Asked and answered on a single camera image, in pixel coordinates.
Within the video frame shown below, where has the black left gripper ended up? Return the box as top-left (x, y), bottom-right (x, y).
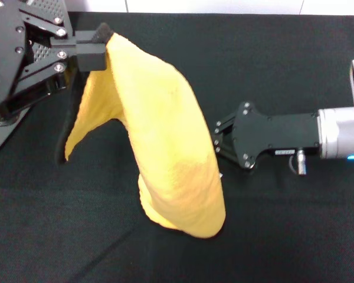
top-left (0, 0), bottom-right (108, 127)

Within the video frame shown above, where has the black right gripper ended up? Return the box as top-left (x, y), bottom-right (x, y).
top-left (214, 101), bottom-right (322, 171)

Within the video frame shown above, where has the yellow towel with black back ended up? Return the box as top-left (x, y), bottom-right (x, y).
top-left (55, 22), bottom-right (227, 239)

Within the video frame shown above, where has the grey perforated storage box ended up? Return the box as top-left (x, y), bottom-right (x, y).
top-left (0, 0), bottom-right (74, 156)

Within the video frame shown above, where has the right gripper cable with plug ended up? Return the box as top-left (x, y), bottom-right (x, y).
top-left (288, 148), bottom-right (310, 176)

